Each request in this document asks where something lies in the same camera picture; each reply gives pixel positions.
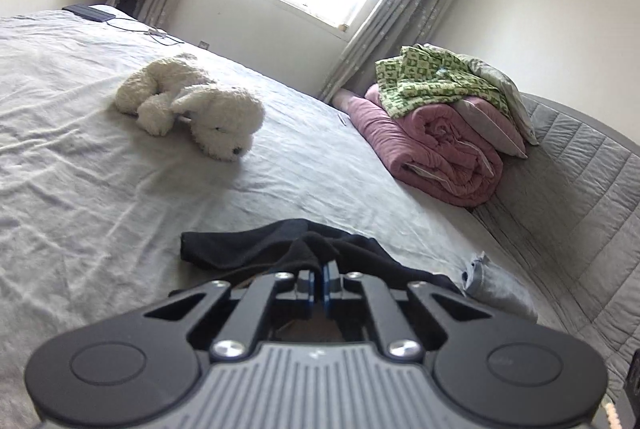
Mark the grey folded quilt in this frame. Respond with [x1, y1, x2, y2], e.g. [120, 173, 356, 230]
[457, 54, 540, 145]

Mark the white charging cable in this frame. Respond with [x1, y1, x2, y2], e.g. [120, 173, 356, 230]
[105, 16, 183, 46]

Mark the white plush dog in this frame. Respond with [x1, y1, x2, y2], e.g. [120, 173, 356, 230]
[115, 53, 266, 162]

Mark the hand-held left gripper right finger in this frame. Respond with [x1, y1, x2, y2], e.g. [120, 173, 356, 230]
[322, 261, 493, 360]

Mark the green patterned blanket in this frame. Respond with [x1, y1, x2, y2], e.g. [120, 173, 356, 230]
[375, 43, 513, 120]

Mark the bed with grey sheet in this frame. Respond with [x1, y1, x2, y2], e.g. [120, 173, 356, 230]
[0, 4, 566, 429]

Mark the black garment with beige lining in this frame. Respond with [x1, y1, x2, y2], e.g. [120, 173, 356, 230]
[169, 218, 466, 345]

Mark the pink folded quilt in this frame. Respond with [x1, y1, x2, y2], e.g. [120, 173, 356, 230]
[332, 84, 505, 208]

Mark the pale pillow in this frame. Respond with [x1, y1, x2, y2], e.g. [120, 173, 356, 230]
[452, 96, 528, 159]

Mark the grey knit sweater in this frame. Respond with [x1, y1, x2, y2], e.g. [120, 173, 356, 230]
[460, 251, 540, 322]

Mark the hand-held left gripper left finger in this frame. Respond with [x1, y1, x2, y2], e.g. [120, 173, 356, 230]
[142, 270, 317, 359]

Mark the grey quilted headboard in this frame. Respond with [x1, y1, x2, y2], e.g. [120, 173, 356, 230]
[472, 92, 640, 390]

